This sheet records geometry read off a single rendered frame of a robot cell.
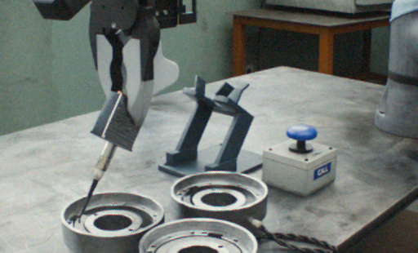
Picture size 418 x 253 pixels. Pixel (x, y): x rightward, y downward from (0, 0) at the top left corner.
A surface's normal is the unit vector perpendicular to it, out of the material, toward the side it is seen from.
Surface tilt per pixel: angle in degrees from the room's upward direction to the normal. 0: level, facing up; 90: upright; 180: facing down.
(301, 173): 90
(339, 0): 89
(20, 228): 0
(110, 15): 90
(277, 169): 90
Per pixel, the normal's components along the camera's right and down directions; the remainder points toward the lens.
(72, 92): 0.70, 0.20
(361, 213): -0.01, -0.96
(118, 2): -0.70, 0.22
